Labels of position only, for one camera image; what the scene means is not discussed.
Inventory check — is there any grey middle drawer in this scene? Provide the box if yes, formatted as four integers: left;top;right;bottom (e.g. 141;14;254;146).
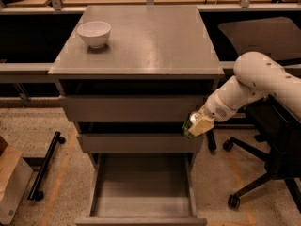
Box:
77;122;203;153

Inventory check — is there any grey drawer cabinet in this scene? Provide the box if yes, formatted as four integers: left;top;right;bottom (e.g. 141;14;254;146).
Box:
51;6;224;226

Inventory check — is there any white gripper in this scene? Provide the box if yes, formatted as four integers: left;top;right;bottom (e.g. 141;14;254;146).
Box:
188;92;236;137

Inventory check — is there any green soda can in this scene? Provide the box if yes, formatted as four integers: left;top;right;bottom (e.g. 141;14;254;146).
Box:
182;111;202;139

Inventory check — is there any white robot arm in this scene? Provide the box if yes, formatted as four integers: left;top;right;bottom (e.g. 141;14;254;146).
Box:
183;52;301;138

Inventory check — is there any wooden box on floor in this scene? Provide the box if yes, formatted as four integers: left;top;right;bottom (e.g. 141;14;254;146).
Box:
0;137;33;225

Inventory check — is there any grey top drawer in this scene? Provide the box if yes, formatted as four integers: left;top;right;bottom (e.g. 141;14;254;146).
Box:
58;79;217;123

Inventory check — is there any grey open bottom drawer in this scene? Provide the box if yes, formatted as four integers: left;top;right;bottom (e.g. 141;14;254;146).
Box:
75;153;207;226

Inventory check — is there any black office chair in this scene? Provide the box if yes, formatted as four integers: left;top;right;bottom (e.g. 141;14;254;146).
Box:
219;17;301;211

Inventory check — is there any black table leg with casters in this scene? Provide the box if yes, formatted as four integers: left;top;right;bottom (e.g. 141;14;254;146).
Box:
24;131;66;201

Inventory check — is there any white ceramic bowl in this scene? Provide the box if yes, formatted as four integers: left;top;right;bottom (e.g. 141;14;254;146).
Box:
77;21;111;48

